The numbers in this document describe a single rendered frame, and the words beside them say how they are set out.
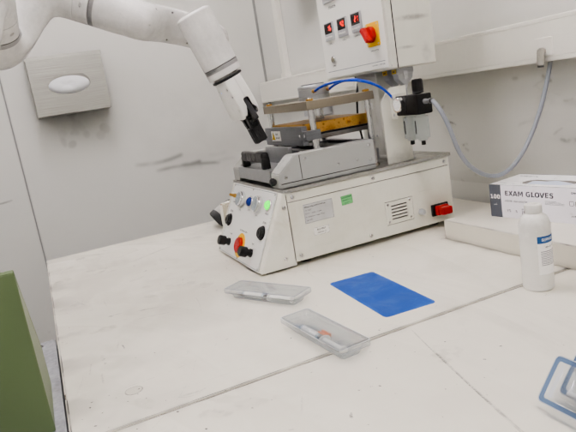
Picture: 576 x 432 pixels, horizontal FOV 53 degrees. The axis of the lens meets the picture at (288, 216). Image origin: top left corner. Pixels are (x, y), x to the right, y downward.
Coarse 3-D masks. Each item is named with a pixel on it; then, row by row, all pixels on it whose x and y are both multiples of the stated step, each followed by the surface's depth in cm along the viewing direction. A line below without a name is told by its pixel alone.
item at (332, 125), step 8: (320, 112) 146; (304, 120) 154; (320, 120) 141; (328, 120) 138; (336, 120) 139; (344, 120) 140; (352, 120) 139; (360, 120) 141; (320, 128) 137; (328, 128) 138; (336, 128) 139; (344, 128) 140; (352, 128) 141; (360, 128) 142; (328, 136) 139
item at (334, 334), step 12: (300, 312) 98; (312, 312) 98; (300, 324) 93; (312, 324) 93; (324, 324) 92; (336, 324) 91; (324, 336) 87; (336, 336) 87; (348, 336) 86; (360, 336) 85; (336, 348) 83
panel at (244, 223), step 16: (256, 192) 141; (272, 192) 133; (240, 208) 149; (272, 208) 131; (240, 224) 147; (256, 224) 137; (256, 240) 135; (240, 256) 142; (256, 256) 133; (256, 272) 131
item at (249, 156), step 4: (244, 152) 146; (248, 152) 144; (252, 152) 142; (256, 152) 140; (260, 152) 138; (264, 152) 137; (244, 156) 146; (248, 156) 144; (252, 156) 141; (256, 156) 138; (260, 156) 136; (264, 156) 136; (244, 160) 147; (248, 160) 145; (252, 160) 142; (256, 160) 139; (260, 160) 137; (264, 160) 136; (268, 160) 136; (244, 164) 148; (248, 164) 149; (264, 164) 136; (268, 164) 136; (264, 168) 136; (268, 168) 136
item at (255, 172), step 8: (272, 152) 148; (280, 152) 142; (288, 152) 138; (272, 160) 149; (240, 168) 151; (248, 168) 146; (256, 168) 142; (272, 168) 137; (240, 176) 153; (248, 176) 147; (256, 176) 141; (264, 176) 136
